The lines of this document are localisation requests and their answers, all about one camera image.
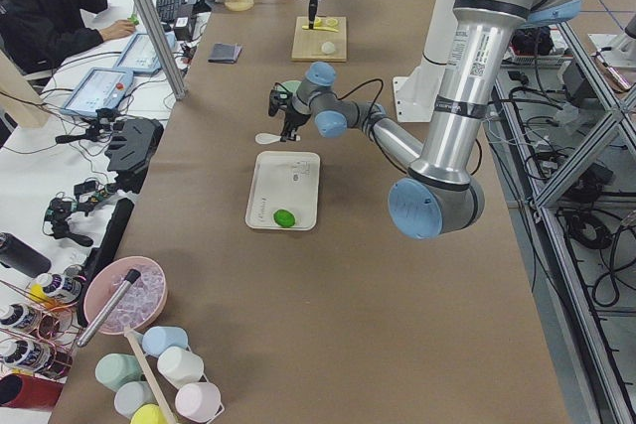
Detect metal muddler stick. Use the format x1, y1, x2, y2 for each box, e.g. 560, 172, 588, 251
77, 268, 141, 348

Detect yellow plastic knife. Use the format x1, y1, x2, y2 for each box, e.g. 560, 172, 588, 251
301, 24, 340, 33

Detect wooden cutting board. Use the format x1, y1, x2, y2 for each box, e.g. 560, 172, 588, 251
291, 16, 348, 63

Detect light blue cup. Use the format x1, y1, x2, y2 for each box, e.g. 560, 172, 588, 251
141, 326, 189, 357

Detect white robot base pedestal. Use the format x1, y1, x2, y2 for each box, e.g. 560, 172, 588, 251
393, 0, 457, 123

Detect mint green cup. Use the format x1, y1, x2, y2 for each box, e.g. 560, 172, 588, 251
94, 353, 142, 392

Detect white cup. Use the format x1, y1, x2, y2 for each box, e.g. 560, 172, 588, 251
157, 347, 205, 389

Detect green lime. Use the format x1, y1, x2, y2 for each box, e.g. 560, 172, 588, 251
273, 209, 296, 228

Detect black bottle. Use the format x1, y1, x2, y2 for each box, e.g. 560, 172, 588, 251
1, 232, 51, 278

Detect grey folded cloth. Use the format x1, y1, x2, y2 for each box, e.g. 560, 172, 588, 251
208, 43, 242, 64

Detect red can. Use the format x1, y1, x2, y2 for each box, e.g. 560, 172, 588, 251
1, 374, 64, 411

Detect pink cup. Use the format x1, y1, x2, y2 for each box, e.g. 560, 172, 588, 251
175, 382, 222, 423

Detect teach pendant far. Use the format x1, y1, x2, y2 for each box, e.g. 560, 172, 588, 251
114, 33, 161, 74

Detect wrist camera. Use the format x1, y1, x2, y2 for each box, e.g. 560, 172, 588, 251
267, 87, 293, 117

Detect pink bowl with ice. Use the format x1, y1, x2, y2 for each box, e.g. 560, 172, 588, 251
82, 256, 168, 335

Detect teach pendant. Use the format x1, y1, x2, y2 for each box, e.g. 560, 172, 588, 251
60, 68, 134, 118
114, 33, 161, 74

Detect yellow cup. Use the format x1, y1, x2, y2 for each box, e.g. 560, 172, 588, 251
130, 403, 167, 424

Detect light green bowl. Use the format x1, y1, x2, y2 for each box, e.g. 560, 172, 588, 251
274, 80, 301, 100

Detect beige rabbit tray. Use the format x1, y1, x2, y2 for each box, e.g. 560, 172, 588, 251
244, 151, 321, 231

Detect aluminium frame post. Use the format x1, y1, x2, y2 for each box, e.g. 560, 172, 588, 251
133, 0, 186, 100

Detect pale grey cup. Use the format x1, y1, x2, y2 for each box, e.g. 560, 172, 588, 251
113, 381, 155, 419

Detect teach pendant near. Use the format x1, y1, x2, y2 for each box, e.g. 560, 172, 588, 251
60, 68, 134, 118

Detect person in black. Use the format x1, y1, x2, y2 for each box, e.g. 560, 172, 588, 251
1, 0, 135, 73

